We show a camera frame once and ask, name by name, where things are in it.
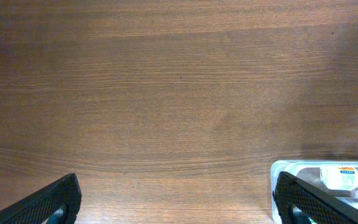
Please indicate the small gold-capped jar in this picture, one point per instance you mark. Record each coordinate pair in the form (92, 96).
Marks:
(340, 178)

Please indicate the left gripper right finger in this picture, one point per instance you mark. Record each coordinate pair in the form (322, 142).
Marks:
(300, 202)

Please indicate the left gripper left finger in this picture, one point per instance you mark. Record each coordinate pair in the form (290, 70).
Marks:
(58, 202)

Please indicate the clear plastic container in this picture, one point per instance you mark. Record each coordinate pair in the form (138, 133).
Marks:
(308, 170)

